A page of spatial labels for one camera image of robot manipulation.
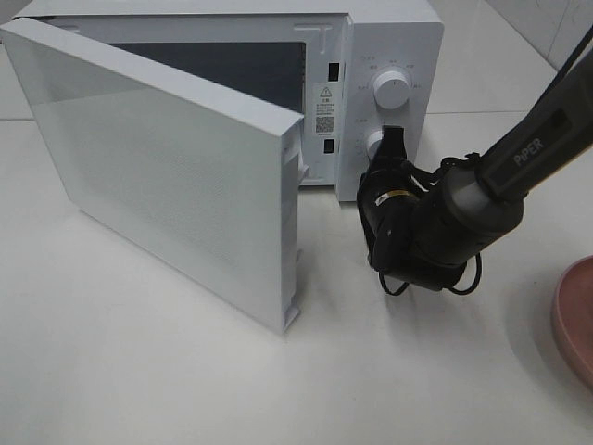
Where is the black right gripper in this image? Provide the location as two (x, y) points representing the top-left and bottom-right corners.
(356, 126), (466, 292)

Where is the pink round plate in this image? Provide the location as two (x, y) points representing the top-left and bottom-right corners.
(550, 256), (592, 392)

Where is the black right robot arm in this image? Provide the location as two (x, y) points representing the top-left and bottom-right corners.
(357, 33), (592, 296)

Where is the white lower timer knob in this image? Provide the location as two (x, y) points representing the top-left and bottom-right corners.
(366, 130), (384, 160)

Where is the white upper power knob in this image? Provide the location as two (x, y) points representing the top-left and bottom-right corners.
(372, 68), (411, 110)

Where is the white microwave oven body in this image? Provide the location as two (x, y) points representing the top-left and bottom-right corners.
(1, 1), (444, 202)

